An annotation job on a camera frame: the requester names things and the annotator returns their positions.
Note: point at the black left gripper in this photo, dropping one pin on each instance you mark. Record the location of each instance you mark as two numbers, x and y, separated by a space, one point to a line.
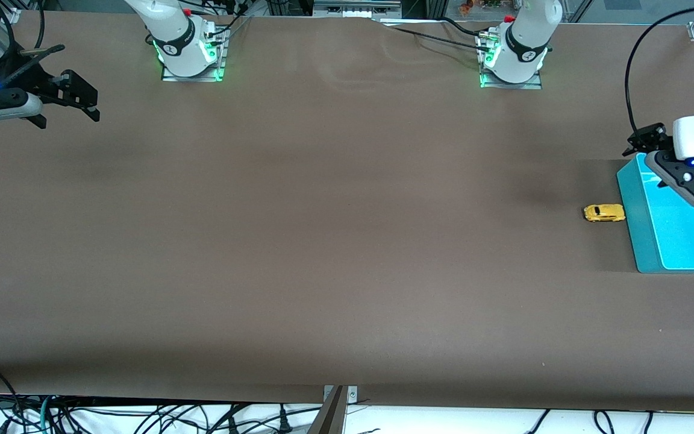
650 138

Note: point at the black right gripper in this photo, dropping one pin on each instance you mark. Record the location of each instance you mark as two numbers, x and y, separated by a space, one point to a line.
38 83

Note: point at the yellow toy beetle car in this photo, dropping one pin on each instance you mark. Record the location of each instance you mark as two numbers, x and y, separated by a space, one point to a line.
603 213

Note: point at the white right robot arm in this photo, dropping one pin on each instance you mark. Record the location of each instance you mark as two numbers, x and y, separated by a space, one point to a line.
178 51

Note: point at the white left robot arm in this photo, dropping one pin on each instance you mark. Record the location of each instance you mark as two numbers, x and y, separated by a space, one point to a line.
525 45

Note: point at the turquoise plastic bin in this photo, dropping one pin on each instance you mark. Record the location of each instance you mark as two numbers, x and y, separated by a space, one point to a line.
666 241

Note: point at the brown table cover sheet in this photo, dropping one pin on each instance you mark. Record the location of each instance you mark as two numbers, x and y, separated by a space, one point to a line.
347 271

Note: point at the dark grey support beam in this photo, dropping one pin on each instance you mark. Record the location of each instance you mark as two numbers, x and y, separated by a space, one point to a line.
329 416

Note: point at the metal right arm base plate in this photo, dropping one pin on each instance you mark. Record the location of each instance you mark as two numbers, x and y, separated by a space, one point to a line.
193 73

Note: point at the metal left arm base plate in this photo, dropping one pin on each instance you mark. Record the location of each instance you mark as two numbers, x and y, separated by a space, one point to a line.
512 84

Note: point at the silver metal bracket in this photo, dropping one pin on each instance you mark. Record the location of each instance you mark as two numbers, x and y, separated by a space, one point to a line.
352 395

